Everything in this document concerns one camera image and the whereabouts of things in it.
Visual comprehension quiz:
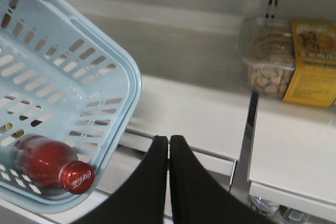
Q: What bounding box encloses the red coca cola bottle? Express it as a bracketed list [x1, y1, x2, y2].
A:
[11, 134, 95, 195]

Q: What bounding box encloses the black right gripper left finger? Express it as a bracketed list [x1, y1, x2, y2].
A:
[73, 136, 168, 223]

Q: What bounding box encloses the light blue plastic basket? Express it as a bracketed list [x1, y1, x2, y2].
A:
[1, 0, 142, 214]

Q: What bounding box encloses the clear cookie box yellow label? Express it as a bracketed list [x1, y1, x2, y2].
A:
[239, 18, 335, 108]

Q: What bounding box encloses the white metal shelf unit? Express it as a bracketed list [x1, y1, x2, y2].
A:
[1, 0, 335, 223]

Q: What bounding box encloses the clear water bottle red label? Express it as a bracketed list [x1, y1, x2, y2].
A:
[248, 195, 280, 218]

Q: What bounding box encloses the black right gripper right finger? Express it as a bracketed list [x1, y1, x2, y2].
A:
[169, 135, 271, 224]

